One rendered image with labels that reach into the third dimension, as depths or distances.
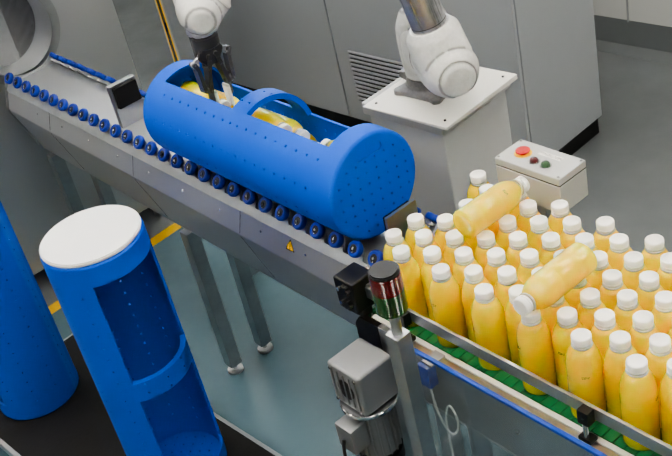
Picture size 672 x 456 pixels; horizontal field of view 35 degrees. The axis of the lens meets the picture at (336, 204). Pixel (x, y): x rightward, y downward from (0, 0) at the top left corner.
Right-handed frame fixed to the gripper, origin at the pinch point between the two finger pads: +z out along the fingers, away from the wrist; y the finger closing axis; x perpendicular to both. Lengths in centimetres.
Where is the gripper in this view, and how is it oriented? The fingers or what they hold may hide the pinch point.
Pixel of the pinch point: (222, 98)
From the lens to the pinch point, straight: 302.0
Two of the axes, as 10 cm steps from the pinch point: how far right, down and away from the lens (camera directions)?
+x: 6.4, 2.9, -7.1
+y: -7.4, 4.8, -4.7
